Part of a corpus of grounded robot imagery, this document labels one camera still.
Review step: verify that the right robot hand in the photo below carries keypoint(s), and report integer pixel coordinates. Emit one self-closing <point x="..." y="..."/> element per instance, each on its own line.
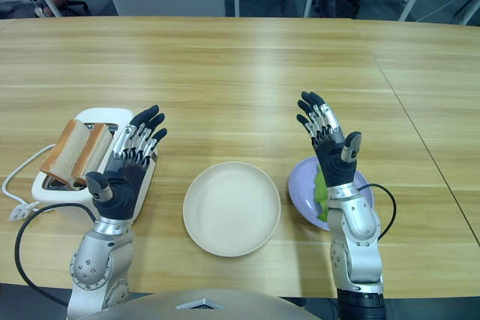
<point x="335" y="168"/>

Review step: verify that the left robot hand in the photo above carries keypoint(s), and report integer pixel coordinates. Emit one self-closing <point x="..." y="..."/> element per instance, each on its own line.
<point x="119" y="189"/>

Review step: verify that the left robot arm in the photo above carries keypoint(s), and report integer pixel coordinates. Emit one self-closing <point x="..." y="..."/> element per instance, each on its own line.
<point x="99" y="264"/>

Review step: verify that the green lettuce leaf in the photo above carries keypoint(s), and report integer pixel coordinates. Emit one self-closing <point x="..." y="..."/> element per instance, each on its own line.
<point x="321" y="194"/>

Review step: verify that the purple plate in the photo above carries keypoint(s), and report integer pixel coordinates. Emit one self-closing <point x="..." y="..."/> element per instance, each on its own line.
<point x="303" y="189"/>

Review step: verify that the bread slice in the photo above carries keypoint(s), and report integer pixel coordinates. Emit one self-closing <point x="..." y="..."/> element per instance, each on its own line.
<point x="62" y="151"/>
<point x="92" y="153"/>

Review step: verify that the cream toaster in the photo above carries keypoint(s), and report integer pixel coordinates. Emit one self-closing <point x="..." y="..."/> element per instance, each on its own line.
<point x="95" y="149"/>

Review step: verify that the cream plate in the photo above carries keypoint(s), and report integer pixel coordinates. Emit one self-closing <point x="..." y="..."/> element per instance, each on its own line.
<point x="231" y="208"/>

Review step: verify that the robot body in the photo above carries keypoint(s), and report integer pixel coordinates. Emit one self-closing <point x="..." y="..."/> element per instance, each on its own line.
<point x="202" y="307"/>

